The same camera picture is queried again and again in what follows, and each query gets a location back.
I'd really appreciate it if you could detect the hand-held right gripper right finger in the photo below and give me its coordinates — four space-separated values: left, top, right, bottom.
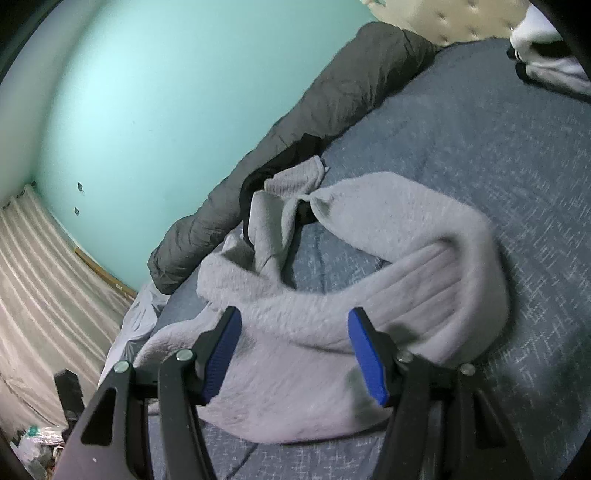
347 307 536 480

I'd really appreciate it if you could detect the white bedsheet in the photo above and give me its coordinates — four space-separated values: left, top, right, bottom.
99 281 171 384

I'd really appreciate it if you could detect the blue bed blanket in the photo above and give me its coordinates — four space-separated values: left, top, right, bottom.
99 37 591 480

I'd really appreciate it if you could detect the black garment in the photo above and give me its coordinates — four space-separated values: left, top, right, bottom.
239 134 331 245

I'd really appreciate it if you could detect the dark grey rolled duvet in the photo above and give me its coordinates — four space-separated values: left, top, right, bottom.
148 21 439 294

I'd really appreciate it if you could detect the grey knit sweater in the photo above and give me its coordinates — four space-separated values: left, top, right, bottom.
134 156 511 446

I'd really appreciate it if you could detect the pile of plastic bags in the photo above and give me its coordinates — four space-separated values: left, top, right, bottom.
14 425 68 476

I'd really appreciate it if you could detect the cream bed headboard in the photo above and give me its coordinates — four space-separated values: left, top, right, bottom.
360 0 532 49

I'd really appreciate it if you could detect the wooden baseboard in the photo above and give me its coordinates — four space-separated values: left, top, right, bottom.
74 248 138 297

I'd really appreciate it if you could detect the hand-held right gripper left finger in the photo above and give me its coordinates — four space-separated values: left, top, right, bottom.
53 307 243 480

